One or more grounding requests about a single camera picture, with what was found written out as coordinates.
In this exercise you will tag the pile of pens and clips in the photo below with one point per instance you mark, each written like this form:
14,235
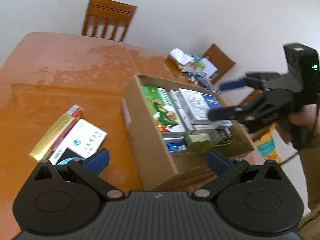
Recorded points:
200,80

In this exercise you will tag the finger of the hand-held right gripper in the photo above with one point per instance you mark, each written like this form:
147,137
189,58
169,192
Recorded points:
232,84
230,113

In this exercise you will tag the cardboard carton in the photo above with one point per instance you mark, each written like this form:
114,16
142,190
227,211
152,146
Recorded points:
150,150

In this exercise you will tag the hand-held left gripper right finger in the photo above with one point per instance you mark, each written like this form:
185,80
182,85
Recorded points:
217,162

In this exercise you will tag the white box with teal circle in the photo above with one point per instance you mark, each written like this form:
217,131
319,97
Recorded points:
82,137

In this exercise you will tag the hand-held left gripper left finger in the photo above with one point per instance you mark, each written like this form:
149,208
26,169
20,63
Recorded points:
97,161

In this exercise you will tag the yellow and teal packet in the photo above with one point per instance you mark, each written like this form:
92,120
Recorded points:
266,147

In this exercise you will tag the wooden desktop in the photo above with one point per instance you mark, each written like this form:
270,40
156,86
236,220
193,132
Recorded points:
62,80

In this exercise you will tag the gold long box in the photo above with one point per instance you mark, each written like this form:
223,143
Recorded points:
52,135

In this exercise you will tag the light green bear box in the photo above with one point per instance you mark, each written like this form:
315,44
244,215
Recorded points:
200,140

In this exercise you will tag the person's right forearm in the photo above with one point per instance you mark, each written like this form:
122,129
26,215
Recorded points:
312,175

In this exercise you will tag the green box with cartoon hero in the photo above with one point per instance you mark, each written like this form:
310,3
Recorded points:
162,110

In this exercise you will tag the black and white long box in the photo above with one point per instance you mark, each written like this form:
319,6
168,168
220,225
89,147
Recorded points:
222,135

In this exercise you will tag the white box with red swoosh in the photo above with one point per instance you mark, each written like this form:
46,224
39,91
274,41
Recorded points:
195,105

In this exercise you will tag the white box with blue graphic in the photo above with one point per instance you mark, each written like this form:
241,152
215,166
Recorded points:
175,146

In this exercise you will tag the person's right hand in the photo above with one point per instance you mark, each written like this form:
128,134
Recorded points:
307,115

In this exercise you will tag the green-lid jar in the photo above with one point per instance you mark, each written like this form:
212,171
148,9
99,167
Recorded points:
200,67

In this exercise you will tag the small teal box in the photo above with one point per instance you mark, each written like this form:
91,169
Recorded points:
197,58

